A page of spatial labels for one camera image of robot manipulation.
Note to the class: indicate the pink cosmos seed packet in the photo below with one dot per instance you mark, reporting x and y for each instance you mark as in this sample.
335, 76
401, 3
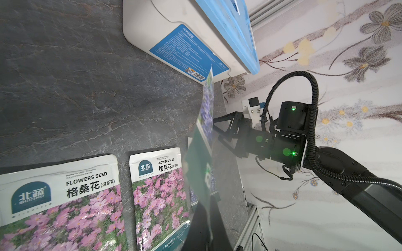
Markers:
75, 206
161, 210

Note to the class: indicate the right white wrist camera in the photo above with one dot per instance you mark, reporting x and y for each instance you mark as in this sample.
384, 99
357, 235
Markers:
252, 109

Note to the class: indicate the lavender seed packet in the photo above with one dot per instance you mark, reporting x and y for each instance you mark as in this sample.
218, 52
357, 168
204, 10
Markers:
204, 188
198, 159

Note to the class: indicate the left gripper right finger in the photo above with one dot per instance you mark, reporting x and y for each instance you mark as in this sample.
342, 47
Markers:
220, 240

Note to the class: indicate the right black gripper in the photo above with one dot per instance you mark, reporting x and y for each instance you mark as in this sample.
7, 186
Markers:
249, 140

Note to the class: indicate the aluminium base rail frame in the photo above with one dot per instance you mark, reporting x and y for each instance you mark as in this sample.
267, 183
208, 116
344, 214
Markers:
251, 238

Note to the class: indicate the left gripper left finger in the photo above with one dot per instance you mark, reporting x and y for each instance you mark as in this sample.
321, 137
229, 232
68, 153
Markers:
199, 234

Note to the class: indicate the blue lidded storage box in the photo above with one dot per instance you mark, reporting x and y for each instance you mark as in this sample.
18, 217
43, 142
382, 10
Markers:
196, 38

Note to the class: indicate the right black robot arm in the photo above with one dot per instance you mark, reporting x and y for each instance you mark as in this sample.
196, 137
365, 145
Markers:
286, 143

